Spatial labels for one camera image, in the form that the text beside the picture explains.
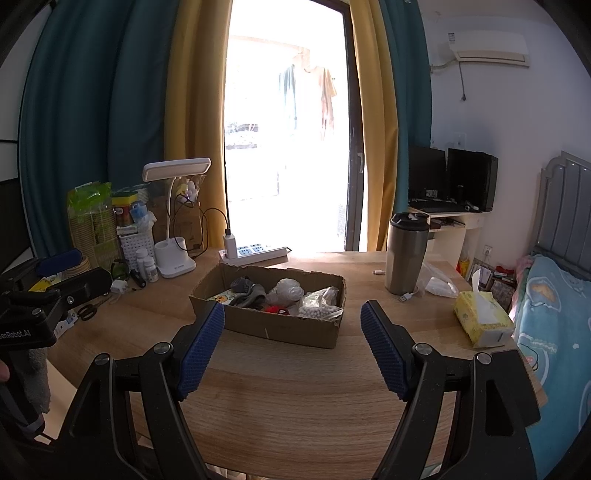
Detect white desk lamp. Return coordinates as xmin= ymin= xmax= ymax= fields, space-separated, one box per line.
xmin=141 ymin=157 xmax=212 ymax=280

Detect dark sliding door frame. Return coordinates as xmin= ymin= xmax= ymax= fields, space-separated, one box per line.
xmin=323 ymin=0 xmax=366 ymax=253

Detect cardboard box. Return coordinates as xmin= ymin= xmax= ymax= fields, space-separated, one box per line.
xmin=189 ymin=263 xmax=347 ymax=350

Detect jar with yellow lid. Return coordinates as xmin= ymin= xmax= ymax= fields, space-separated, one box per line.
xmin=112 ymin=192 xmax=140 ymax=228

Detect brown carton behind lamp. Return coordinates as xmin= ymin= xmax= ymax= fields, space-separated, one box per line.
xmin=149 ymin=193 xmax=204 ymax=253

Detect white charger with black cable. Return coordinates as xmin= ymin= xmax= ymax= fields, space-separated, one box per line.
xmin=178 ymin=138 xmax=239 ymax=260

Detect white perforated basket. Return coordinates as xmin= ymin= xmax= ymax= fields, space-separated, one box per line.
xmin=117 ymin=225 xmax=156 ymax=274

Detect steel tumbler with black lid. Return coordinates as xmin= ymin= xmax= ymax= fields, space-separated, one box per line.
xmin=384 ymin=212 xmax=430 ymax=296

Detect blue printed blanket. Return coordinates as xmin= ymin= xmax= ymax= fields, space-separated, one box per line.
xmin=512 ymin=255 xmax=591 ymax=480

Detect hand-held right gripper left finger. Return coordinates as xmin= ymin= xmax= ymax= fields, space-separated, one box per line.
xmin=54 ymin=302 xmax=226 ymax=480

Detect white power strip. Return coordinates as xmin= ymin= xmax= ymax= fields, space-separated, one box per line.
xmin=217 ymin=244 xmax=288 ymax=265

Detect grey bed headboard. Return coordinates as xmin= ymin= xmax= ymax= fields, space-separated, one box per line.
xmin=533 ymin=150 xmax=591 ymax=278

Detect clear plastic bag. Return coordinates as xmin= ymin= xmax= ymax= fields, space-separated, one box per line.
xmin=417 ymin=262 xmax=461 ymax=297

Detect hanging dark garment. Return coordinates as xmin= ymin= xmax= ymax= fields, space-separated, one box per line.
xmin=278 ymin=64 xmax=299 ymax=131

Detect clear bubble wrap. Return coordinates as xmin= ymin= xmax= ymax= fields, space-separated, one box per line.
xmin=298 ymin=285 xmax=345 ymax=320

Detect white air conditioner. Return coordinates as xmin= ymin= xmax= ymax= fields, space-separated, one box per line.
xmin=445 ymin=31 xmax=530 ymax=68

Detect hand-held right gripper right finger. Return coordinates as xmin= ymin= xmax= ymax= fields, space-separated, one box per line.
xmin=359 ymin=299 xmax=541 ymax=480

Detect hanging orange shirt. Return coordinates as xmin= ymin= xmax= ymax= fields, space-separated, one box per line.
xmin=302 ymin=65 xmax=339 ymax=140

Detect teal curtain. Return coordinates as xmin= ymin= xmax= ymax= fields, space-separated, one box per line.
xmin=378 ymin=0 xmax=433 ymax=228
xmin=17 ymin=0 xmax=182 ymax=260

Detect black scissors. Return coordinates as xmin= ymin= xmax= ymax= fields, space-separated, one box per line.
xmin=76 ymin=295 xmax=112 ymax=322

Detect grey towel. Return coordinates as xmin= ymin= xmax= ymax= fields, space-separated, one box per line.
xmin=20 ymin=346 xmax=52 ymax=415

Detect stack of paper cups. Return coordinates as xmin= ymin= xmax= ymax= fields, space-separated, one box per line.
xmin=59 ymin=256 xmax=92 ymax=278

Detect bag of cotton balls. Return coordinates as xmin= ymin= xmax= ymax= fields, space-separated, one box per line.
xmin=172 ymin=177 xmax=204 ymax=204

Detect yellow curtain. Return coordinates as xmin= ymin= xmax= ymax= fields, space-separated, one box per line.
xmin=348 ymin=0 xmax=400 ymax=253
xmin=163 ymin=0 xmax=232 ymax=251

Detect small white desk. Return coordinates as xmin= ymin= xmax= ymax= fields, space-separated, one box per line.
xmin=408 ymin=205 xmax=491 ymax=278

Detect yellow tissue pack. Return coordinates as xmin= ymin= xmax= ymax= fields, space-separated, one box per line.
xmin=453 ymin=270 xmax=516 ymax=348

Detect grey sock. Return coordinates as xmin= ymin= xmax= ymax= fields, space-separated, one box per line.
xmin=229 ymin=275 xmax=256 ymax=297
xmin=230 ymin=283 xmax=268 ymax=309

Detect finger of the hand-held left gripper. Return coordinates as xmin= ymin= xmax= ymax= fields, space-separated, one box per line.
xmin=0 ymin=248 xmax=84 ymax=291
xmin=28 ymin=268 xmax=113 ymax=310

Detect black monitor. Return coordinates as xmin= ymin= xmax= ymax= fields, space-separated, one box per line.
xmin=445 ymin=147 xmax=500 ymax=213
xmin=408 ymin=146 xmax=448 ymax=202

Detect green snack packet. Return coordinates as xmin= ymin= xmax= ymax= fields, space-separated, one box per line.
xmin=66 ymin=181 xmax=122 ymax=269

